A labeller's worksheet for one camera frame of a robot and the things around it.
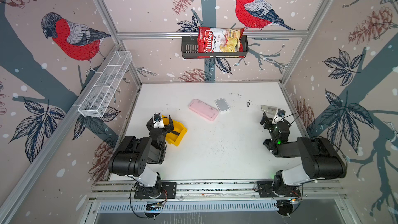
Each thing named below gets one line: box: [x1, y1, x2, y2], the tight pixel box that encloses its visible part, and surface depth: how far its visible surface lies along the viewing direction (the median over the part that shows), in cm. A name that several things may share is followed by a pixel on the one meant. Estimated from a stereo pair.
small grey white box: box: [214, 97, 231, 113], surface depth 109 cm
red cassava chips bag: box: [196, 26, 246, 59], surface depth 90 cm
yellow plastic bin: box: [161, 115, 189, 147], surface depth 91 cm
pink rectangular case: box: [188, 98, 220, 121], surface depth 105 cm
